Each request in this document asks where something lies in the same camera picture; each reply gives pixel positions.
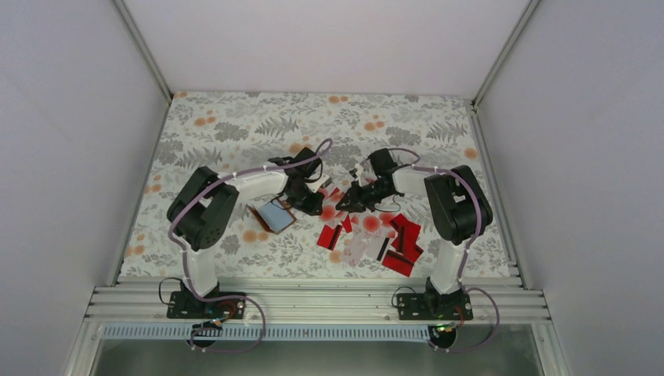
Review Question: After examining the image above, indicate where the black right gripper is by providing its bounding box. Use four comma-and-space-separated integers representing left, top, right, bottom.
336, 179, 392, 213

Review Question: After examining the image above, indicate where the brown leather card holder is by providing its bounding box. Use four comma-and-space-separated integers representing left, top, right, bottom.
247, 197, 297, 235

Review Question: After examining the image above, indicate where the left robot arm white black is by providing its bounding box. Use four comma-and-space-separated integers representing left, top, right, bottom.
167, 139, 332, 317

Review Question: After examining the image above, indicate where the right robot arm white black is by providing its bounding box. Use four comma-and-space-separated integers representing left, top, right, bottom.
336, 148, 493, 320

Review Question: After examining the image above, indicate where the white card red circle centre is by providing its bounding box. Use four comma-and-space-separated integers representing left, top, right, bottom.
359, 214, 383, 235

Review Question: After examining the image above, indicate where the white card red circle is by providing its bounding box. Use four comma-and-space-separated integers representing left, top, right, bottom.
319, 204, 345, 227
359, 214, 383, 235

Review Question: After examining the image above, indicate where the white card red circle middle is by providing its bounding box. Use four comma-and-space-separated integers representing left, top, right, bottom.
319, 204, 345, 227

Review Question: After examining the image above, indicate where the red card black stripe left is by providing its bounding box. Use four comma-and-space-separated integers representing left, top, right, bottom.
316, 224, 344, 251

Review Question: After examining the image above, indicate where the white card black stripe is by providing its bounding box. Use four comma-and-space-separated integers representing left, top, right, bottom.
365, 237, 392, 262

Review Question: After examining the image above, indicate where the white card pale pattern bottom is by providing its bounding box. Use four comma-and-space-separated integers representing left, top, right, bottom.
341, 232, 367, 266

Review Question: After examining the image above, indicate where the dark red card right upper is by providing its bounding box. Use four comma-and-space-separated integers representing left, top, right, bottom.
389, 214, 421, 253

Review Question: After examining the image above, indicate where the dark red card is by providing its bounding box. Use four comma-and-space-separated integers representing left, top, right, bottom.
389, 214, 421, 253
381, 248, 423, 277

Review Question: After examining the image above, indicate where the dark red card bottom right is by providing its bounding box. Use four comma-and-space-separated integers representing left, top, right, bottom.
381, 248, 423, 277

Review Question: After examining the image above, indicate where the floral patterned table mat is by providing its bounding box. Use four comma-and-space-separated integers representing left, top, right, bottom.
121, 92, 486, 278

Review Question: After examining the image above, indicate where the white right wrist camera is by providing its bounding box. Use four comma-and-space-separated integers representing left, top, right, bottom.
348, 164, 373, 186

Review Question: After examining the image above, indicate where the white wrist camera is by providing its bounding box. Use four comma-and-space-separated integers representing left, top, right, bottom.
311, 173, 331, 190
348, 164, 373, 186

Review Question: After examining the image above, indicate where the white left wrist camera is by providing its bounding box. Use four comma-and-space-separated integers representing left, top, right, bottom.
311, 173, 331, 190

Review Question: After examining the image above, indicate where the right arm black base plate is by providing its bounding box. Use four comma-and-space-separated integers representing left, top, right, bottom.
396, 290, 474, 321

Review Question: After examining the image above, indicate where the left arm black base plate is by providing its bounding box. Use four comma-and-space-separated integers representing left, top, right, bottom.
166, 289, 247, 320

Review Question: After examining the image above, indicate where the aluminium rail frame front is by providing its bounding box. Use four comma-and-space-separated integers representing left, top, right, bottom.
66, 273, 568, 375

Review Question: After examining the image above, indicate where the slotted grey cable duct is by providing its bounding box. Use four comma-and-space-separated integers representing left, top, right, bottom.
101, 323, 430, 342

